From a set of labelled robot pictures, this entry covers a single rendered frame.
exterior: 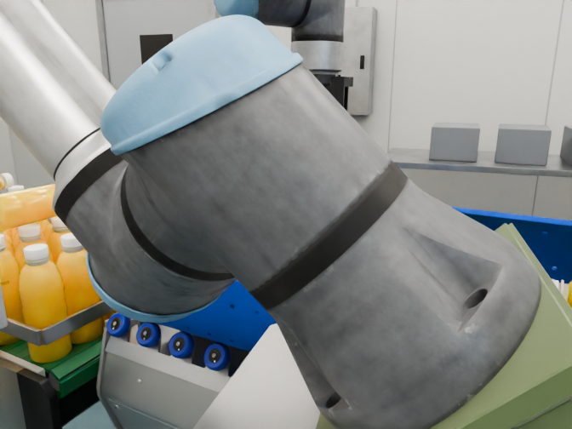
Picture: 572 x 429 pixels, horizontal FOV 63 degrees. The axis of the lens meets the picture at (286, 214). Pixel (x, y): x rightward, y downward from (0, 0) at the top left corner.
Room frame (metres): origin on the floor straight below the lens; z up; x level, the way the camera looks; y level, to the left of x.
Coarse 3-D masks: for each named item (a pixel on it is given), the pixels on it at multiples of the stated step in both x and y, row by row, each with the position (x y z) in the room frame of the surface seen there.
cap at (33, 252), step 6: (30, 246) 0.80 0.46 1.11; (36, 246) 0.80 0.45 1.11; (42, 246) 0.80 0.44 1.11; (24, 252) 0.78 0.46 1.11; (30, 252) 0.77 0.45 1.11; (36, 252) 0.77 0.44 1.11; (42, 252) 0.78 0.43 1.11; (48, 252) 0.79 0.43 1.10; (30, 258) 0.77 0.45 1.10; (36, 258) 0.77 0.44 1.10; (42, 258) 0.78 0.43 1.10
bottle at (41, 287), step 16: (48, 256) 0.80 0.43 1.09; (32, 272) 0.76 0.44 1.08; (48, 272) 0.78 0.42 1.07; (32, 288) 0.76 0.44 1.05; (48, 288) 0.77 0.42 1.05; (64, 288) 0.81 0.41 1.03; (32, 304) 0.75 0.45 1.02; (48, 304) 0.76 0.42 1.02; (64, 304) 0.79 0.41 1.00; (32, 320) 0.75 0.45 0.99; (48, 320) 0.76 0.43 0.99; (64, 336) 0.78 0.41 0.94; (32, 352) 0.76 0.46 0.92; (48, 352) 0.76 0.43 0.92; (64, 352) 0.77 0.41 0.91
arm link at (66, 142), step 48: (0, 0) 0.39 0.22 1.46; (0, 48) 0.37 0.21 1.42; (48, 48) 0.38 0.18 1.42; (0, 96) 0.37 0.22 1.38; (48, 96) 0.36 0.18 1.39; (96, 96) 0.37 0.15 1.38; (48, 144) 0.35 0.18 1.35; (96, 144) 0.34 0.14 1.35; (96, 192) 0.32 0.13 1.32; (96, 240) 0.32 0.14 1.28; (96, 288) 0.35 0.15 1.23; (144, 288) 0.31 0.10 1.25; (192, 288) 0.30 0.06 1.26
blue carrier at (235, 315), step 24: (480, 216) 0.66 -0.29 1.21; (504, 216) 0.64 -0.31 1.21; (528, 216) 0.63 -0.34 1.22; (528, 240) 0.67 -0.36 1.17; (552, 240) 0.65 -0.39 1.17; (552, 264) 0.67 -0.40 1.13; (240, 288) 0.61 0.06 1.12; (216, 312) 0.63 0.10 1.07; (240, 312) 0.61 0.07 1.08; (264, 312) 0.59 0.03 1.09; (216, 336) 0.66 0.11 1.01; (240, 336) 0.63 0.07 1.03
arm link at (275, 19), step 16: (224, 0) 0.62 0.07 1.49; (240, 0) 0.60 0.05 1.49; (256, 0) 0.60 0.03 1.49; (272, 0) 0.62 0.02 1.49; (288, 0) 0.63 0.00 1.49; (304, 0) 0.65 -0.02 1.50; (256, 16) 0.62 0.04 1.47; (272, 16) 0.64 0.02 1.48; (288, 16) 0.65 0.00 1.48; (304, 16) 0.66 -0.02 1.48
